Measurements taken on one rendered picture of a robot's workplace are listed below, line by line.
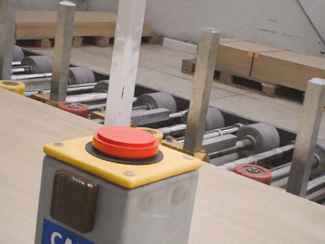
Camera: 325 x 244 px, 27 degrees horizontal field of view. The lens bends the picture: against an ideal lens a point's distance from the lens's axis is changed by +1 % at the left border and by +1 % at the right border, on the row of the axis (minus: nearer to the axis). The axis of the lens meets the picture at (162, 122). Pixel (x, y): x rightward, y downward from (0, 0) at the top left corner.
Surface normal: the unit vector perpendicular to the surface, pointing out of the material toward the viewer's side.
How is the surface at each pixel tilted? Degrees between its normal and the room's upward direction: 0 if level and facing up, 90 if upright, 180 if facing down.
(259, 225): 0
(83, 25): 90
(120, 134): 0
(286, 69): 90
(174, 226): 90
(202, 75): 90
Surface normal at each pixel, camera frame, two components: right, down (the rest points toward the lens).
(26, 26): 0.80, 0.26
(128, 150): 0.12, 0.27
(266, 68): -0.63, 0.11
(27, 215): 0.14, -0.96
